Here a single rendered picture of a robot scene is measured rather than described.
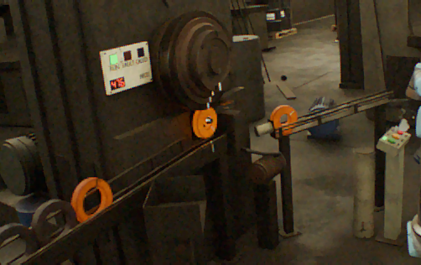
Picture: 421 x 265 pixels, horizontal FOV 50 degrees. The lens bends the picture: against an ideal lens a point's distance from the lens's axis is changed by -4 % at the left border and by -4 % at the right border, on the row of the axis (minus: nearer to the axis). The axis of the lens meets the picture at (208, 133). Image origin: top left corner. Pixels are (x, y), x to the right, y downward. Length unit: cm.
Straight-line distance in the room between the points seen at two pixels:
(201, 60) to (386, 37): 284
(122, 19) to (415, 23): 312
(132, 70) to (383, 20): 305
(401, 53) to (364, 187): 216
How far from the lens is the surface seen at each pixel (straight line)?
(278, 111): 256
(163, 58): 207
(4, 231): 167
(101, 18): 199
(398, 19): 456
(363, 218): 275
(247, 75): 497
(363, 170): 262
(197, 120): 222
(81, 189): 181
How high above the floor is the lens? 144
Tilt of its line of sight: 17 degrees down
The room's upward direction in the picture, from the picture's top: 6 degrees counter-clockwise
